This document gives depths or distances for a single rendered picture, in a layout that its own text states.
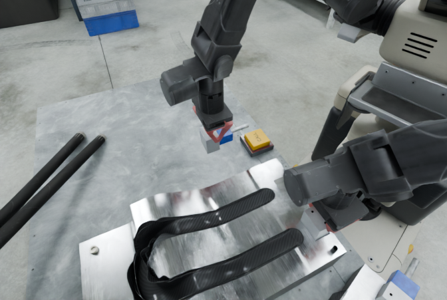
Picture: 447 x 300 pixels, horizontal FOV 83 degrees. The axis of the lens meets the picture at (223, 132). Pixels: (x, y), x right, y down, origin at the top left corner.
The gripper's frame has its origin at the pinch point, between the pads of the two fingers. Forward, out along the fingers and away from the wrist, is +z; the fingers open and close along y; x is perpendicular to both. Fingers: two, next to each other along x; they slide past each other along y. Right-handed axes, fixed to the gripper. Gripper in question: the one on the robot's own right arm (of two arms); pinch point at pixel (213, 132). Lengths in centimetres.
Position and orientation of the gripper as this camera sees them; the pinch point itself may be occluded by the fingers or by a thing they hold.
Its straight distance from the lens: 65.2
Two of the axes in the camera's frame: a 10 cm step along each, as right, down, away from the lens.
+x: 9.1, -3.2, 2.7
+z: 0.2, 6.7, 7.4
